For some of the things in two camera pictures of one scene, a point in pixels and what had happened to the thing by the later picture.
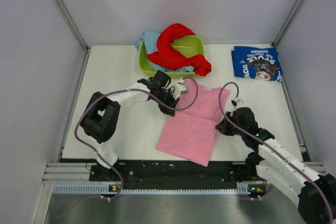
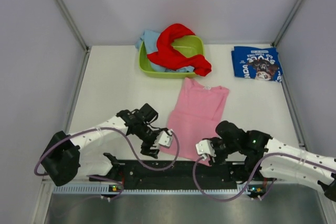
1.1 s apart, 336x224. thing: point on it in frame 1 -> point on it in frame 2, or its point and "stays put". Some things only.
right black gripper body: x=228 y=129 -> x=222 y=149
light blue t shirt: x=149 y=42 stays put
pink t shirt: x=189 y=134 stays put
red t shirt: x=167 y=54 stays put
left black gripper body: x=167 y=98 -> x=148 y=136
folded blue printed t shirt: x=259 y=63 stays put
